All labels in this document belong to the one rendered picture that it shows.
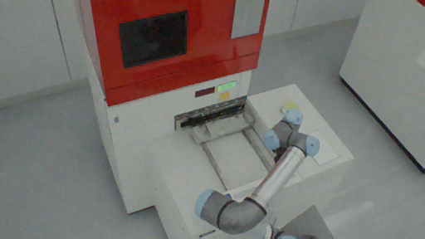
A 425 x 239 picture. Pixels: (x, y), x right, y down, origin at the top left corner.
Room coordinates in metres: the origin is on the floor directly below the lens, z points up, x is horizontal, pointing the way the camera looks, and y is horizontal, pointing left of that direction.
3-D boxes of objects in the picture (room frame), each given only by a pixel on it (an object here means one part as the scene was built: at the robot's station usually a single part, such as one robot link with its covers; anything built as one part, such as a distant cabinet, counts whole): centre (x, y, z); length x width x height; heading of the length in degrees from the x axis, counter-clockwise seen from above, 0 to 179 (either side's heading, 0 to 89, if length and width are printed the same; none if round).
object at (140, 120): (1.47, 0.19, 1.02); 0.82 x 0.03 x 0.40; 120
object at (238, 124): (1.48, -0.04, 0.87); 0.36 x 0.08 x 0.03; 120
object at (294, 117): (1.09, -0.31, 1.41); 0.09 x 0.08 x 0.11; 142
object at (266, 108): (1.48, -0.47, 0.89); 0.62 x 0.35 x 0.14; 30
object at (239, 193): (1.02, -0.21, 0.89); 0.55 x 0.09 x 0.14; 120
